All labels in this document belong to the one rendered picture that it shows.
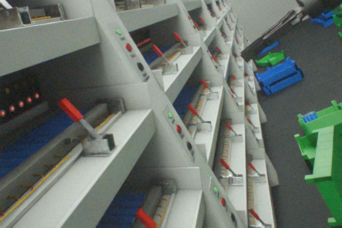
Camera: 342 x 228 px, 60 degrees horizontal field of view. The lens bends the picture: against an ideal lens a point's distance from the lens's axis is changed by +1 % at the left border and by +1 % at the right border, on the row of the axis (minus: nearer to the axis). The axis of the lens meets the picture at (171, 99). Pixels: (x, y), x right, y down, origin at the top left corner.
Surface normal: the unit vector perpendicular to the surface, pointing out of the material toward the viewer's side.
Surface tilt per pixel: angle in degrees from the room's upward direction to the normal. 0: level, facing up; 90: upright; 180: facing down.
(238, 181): 90
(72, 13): 90
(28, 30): 113
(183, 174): 90
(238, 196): 22
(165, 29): 90
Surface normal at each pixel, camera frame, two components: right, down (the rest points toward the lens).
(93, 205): 0.96, -0.07
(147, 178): -0.22, 0.33
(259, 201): -0.15, -0.94
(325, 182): -0.46, 0.44
